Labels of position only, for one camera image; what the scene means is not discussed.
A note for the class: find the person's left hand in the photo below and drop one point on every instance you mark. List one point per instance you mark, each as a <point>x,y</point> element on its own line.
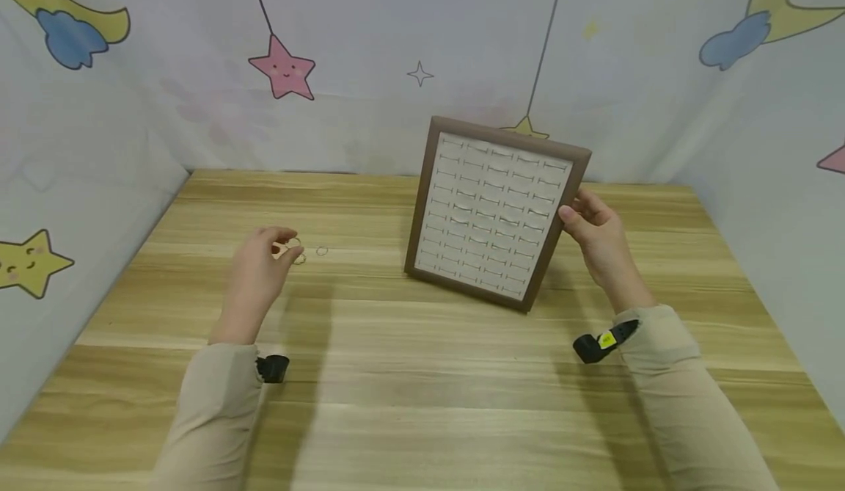
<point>254,274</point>

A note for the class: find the person's right hand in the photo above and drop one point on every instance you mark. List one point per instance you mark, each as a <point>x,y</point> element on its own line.
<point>604,252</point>

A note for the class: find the person's left thumb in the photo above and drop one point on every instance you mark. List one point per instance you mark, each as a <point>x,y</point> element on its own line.
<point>280,252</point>

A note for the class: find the person's right thumb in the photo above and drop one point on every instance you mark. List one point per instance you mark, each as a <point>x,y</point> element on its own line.
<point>572,216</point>

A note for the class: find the person's left index finger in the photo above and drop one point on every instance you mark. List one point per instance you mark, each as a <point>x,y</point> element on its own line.
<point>280,234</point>

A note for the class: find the person's right fingers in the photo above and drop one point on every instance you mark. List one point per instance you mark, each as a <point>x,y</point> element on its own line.
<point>597,203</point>

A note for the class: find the person's left forearm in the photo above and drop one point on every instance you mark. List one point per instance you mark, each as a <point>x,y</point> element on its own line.
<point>211,417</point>

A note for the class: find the person's right forearm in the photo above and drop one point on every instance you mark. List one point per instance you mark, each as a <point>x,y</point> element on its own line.
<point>693,410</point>

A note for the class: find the black wrist band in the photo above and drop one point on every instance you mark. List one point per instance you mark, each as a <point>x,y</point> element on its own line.
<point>274,368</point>
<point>601,343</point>

